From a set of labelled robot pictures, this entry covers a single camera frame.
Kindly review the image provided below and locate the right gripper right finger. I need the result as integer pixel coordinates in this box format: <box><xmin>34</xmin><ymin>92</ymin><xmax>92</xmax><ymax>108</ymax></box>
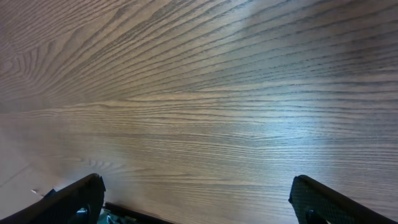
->
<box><xmin>289</xmin><ymin>175</ymin><xmax>397</xmax><ymax>224</ymax></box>

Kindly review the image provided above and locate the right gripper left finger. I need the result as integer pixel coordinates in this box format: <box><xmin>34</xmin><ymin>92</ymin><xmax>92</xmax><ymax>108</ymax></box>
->
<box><xmin>1</xmin><ymin>173</ymin><xmax>106</xmax><ymax>224</ymax></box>

